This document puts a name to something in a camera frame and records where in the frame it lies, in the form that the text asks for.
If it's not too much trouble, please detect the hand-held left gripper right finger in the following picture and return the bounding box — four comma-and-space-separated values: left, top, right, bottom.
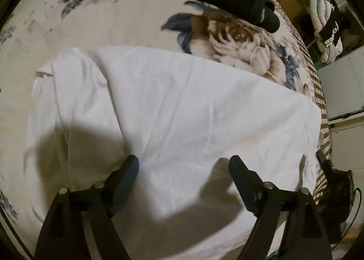
229, 155, 332, 260

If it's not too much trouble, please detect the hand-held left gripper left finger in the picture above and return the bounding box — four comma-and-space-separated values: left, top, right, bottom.
34, 155, 140, 260

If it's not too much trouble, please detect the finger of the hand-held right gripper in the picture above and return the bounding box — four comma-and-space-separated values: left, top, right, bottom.
316, 149, 335, 176

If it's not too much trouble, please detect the white t-shirt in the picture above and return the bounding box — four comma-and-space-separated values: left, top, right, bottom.
27, 45, 322, 260

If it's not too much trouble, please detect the pile of clothes on chair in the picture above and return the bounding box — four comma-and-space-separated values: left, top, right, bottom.
317, 0, 345, 63

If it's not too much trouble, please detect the white cabinet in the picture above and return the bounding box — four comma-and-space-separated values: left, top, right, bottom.
315, 47, 364, 121

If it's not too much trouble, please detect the white quilted jacket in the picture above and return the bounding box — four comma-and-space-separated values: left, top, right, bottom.
308, 0, 334, 34

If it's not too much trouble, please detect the floral printed blanket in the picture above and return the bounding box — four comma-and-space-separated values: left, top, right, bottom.
0, 0, 333, 260

